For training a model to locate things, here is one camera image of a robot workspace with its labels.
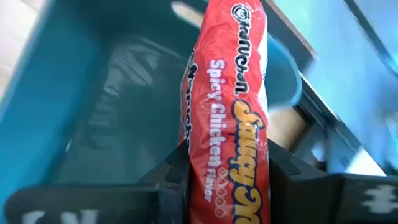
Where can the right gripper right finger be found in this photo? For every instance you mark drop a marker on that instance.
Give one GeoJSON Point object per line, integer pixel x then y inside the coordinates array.
{"type": "Point", "coordinates": [295, 199]}

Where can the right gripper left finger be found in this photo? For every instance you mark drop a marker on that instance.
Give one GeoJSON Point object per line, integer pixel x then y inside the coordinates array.
{"type": "Point", "coordinates": [174, 193]}

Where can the red Maruchan saucy noodles packet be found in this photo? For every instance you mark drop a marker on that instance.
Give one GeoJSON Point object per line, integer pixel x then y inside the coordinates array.
{"type": "Point", "coordinates": [230, 124]}

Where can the teal blue plastic bin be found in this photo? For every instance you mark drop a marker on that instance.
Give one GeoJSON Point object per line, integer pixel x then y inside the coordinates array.
{"type": "Point", "coordinates": [46, 109]}

